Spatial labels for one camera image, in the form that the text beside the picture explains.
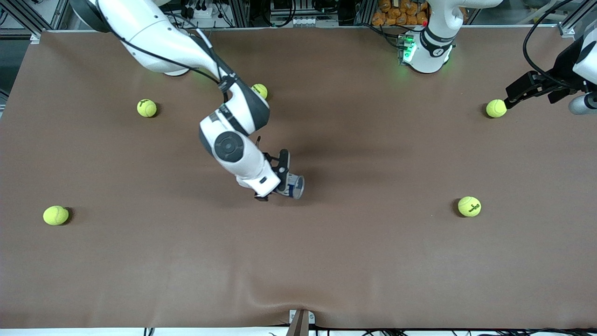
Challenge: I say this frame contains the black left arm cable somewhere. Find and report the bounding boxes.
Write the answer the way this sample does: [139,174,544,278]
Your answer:
[522,0,581,80]

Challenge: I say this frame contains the orange snack bag pile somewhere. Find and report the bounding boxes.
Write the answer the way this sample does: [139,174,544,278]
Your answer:
[372,0,430,26]

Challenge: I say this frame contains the brown table mat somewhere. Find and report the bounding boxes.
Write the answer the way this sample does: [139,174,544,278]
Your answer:
[0,26,597,329]

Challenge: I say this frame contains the white power strip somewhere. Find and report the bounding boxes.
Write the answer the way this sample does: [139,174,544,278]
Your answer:
[184,4,214,19]

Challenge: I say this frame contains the aluminium frame post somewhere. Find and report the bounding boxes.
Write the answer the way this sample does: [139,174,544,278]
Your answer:
[355,0,376,25]
[231,0,250,28]
[557,0,597,38]
[7,0,53,43]

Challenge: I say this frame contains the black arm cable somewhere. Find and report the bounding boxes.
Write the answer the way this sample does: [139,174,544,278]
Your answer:
[93,0,234,103]
[522,0,581,80]

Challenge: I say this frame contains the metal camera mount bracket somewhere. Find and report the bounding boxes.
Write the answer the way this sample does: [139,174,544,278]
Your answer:
[287,309,316,336]

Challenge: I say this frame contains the white terminal strip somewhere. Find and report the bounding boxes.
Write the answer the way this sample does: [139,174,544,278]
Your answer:
[270,16,340,28]

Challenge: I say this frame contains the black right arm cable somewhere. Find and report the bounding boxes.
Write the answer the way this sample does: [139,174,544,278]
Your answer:
[93,0,234,103]

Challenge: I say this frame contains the white blue tennis ball can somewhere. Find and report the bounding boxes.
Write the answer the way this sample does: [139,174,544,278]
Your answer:
[279,172,305,200]

